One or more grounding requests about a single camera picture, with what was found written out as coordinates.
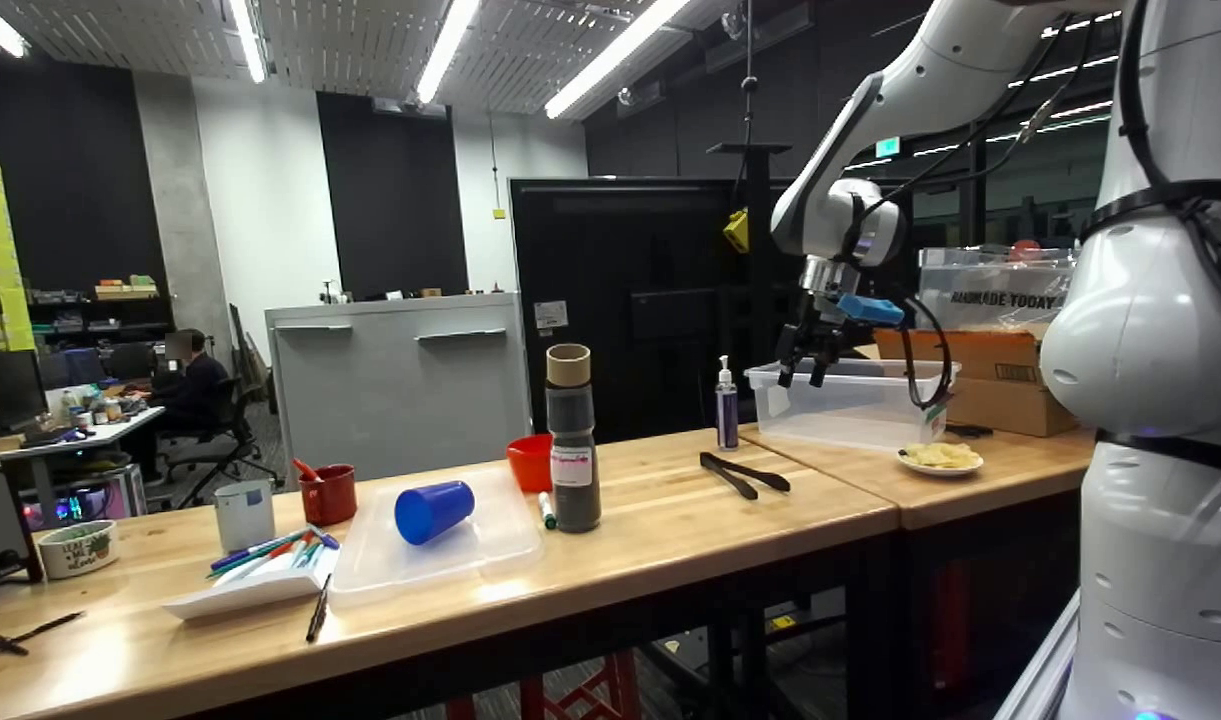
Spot red bowl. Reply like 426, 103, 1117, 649
505, 433, 555, 494

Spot monitor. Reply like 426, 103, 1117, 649
0, 348, 50, 437

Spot black tongs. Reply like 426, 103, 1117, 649
699, 451, 792, 501

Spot white printed bowl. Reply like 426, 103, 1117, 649
36, 519, 120, 581

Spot cardboard box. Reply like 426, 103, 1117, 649
873, 323, 1083, 439

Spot white tray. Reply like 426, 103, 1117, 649
162, 540, 342, 622

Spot black spoon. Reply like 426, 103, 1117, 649
0, 610, 87, 657

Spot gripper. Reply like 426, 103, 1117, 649
775, 292, 855, 390

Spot purple pump bottle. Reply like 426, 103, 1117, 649
715, 355, 741, 452

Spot white grey cup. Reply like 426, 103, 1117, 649
213, 479, 277, 555

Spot white desk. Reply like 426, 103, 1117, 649
0, 404, 167, 531

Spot tall dark bottle tan cap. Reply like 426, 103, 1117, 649
544, 342, 604, 535

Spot red stool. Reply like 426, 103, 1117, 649
444, 648, 643, 720

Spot computer with coloured lights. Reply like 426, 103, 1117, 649
18, 463, 150, 533

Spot white plate of chips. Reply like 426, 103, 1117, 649
896, 442, 985, 479

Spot black shelf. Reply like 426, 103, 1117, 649
25, 274, 177, 353

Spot blue plastic cup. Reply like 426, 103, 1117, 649
393, 479, 477, 547

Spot heap of coloured pens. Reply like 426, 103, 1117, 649
206, 524, 342, 582

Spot clear plastic lid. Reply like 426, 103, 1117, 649
328, 468, 547, 608

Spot clear printed plastic bag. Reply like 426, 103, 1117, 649
914, 244, 1079, 332

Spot grey cabinet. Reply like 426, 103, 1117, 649
264, 292, 533, 483

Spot person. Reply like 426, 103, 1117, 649
146, 328, 233, 456

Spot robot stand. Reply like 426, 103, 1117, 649
992, 588, 1083, 720

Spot black pen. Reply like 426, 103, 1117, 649
305, 572, 333, 645

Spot office chair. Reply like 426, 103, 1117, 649
158, 378, 283, 509

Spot clear plastic bin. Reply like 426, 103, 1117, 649
744, 357, 962, 452

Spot red mug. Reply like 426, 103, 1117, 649
297, 463, 359, 528

